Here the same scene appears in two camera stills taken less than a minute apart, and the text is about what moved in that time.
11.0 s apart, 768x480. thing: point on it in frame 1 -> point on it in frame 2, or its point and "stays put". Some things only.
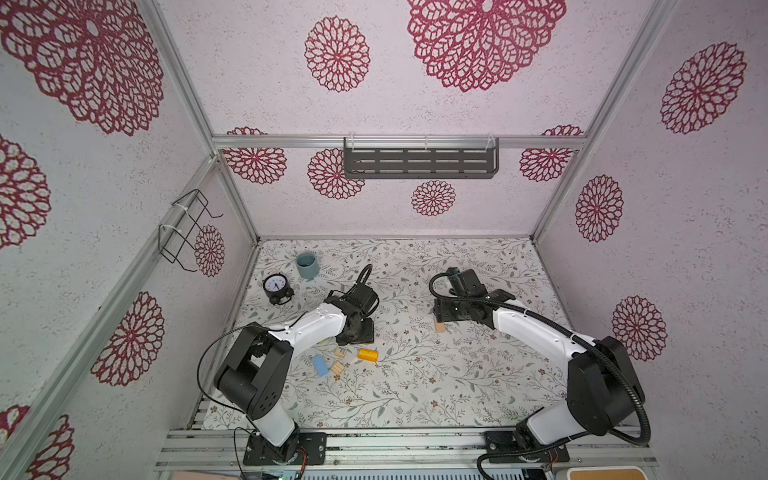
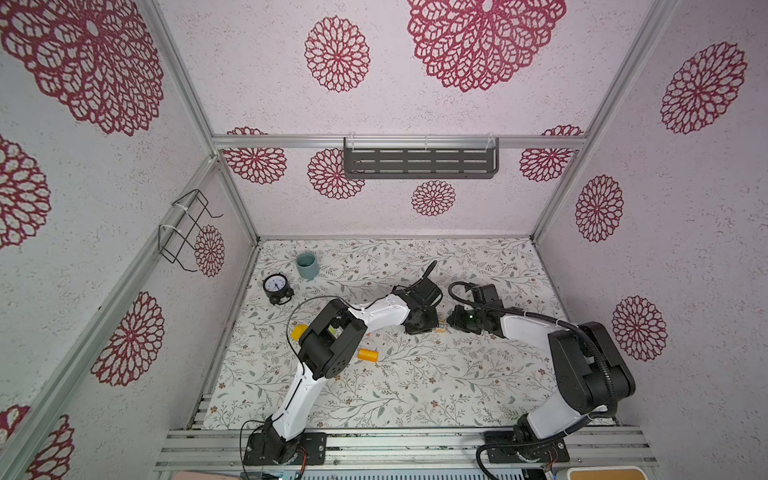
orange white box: (606, 473) stays put
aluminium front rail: (450, 450) stays put
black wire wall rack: (170, 241) stays put
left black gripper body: (365, 333) -> (426, 323)
